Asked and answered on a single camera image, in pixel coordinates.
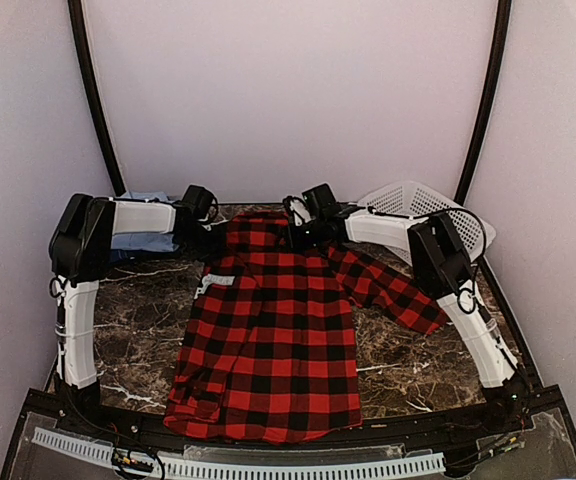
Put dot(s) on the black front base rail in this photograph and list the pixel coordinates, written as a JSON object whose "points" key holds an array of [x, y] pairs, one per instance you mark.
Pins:
{"points": [[469, 435]]}

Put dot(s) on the white slotted cable duct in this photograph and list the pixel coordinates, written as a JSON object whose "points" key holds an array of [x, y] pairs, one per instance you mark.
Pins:
{"points": [[220, 463]]}

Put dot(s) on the white plastic mesh basket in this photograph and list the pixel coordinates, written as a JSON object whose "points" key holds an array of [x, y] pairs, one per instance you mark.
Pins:
{"points": [[413, 199]]}

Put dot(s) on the left black frame post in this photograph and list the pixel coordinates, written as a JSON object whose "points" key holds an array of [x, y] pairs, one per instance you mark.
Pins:
{"points": [[91, 89]]}

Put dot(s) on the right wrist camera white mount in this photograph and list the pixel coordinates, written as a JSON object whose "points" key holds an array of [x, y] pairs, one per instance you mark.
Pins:
{"points": [[296, 210]]}

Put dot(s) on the black frame post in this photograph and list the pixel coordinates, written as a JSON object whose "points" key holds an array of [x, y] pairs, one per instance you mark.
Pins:
{"points": [[91, 89], [489, 89]]}

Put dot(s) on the folded light blue shirt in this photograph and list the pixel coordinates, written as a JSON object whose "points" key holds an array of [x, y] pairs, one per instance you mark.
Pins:
{"points": [[148, 242]]}

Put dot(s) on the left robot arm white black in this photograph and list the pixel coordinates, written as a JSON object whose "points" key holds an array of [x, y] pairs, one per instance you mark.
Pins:
{"points": [[80, 252]]}

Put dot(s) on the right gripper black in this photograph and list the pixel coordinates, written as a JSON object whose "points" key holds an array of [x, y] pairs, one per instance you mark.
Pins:
{"points": [[295, 241]]}

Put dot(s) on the folded dark navy shirt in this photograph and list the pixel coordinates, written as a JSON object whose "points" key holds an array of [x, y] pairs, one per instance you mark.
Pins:
{"points": [[124, 257]]}

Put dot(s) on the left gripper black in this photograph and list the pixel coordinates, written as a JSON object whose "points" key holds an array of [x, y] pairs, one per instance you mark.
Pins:
{"points": [[219, 246]]}

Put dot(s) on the right black frame post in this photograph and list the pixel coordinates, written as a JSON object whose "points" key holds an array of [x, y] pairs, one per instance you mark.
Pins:
{"points": [[489, 89]]}

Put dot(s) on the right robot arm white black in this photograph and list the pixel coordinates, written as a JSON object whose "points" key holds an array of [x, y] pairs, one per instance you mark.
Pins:
{"points": [[444, 244]]}

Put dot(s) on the red black plaid shirt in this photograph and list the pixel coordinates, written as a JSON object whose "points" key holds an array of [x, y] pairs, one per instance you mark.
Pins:
{"points": [[271, 330]]}

